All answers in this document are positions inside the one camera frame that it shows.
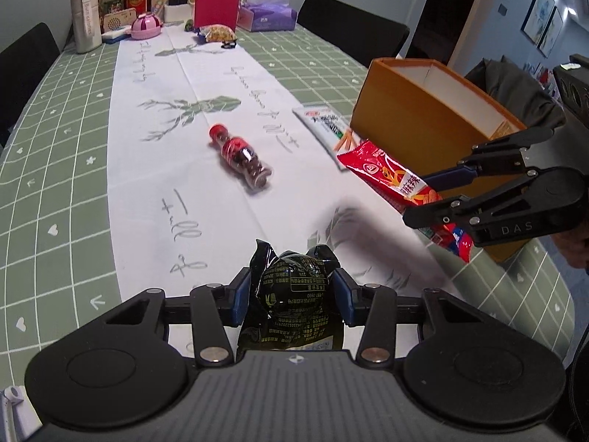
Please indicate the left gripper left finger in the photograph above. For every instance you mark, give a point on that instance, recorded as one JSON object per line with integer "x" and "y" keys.
{"x": 213, "y": 308}

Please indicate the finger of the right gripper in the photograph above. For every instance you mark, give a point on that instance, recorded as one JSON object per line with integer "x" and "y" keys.
{"x": 498, "y": 158}
{"x": 497, "y": 207}

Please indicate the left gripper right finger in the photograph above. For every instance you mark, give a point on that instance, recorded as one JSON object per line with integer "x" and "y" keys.
{"x": 372, "y": 307}

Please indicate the red spicy strip packet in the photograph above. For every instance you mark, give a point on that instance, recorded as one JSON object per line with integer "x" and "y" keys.
{"x": 403, "y": 189}

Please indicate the black foil snack packet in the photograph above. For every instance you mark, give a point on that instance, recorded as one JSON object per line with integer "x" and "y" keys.
{"x": 292, "y": 304}

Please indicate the orange cardboard box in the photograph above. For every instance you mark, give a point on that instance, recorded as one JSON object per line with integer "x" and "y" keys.
{"x": 425, "y": 116}

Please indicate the person's left hand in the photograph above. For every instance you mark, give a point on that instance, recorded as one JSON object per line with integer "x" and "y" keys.
{"x": 573, "y": 245}

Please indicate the white deer table runner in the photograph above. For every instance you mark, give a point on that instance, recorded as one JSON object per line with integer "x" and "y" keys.
{"x": 181, "y": 217}

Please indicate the white snack stick packet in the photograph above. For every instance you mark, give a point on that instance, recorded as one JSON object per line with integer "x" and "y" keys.
{"x": 330, "y": 128}

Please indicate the red cap candy bottle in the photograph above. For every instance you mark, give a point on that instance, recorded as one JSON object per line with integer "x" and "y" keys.
{"x": 241, "y": 157}

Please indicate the green checked tablecloth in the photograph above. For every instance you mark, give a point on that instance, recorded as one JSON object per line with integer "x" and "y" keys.
{"x": 57, "y": 264}

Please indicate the black chair right side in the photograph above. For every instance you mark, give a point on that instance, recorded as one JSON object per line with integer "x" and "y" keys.
{"x": 361, "y": 35}

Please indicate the black chair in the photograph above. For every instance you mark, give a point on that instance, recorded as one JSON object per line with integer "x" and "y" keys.
{"x": 361, "y": 35}
{"x": 24, "y": 64}

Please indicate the black binder clip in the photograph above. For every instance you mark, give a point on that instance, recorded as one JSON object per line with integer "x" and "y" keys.
{"x": 229, "y": 44}

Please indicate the small nut snack bag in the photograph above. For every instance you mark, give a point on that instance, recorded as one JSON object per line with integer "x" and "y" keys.
{"x": 216, "y": 33}

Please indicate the purple tissue pack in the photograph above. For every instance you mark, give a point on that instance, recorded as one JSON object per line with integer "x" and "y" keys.
{"x": 267, "y": 16}

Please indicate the pink round container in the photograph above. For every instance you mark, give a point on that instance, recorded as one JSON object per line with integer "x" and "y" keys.
{"x": 146, "y": 26}

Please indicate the white pink tumbler bottle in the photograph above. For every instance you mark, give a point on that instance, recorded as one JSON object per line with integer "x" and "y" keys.
{"x": 86, "y": 25}

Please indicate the magenta cube box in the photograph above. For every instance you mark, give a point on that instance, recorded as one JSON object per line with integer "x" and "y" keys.
{"x": 212, "y": 12}

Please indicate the beige small radio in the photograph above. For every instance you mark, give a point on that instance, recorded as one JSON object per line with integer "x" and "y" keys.
{"x": 119, "y": 19}

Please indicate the black chair left side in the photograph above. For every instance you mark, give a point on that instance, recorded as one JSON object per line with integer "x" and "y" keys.
{"x": 24, "y": 64}

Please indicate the framed wall pictures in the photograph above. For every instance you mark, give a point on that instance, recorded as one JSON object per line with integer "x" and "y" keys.
{"x": 542, "y": 25}

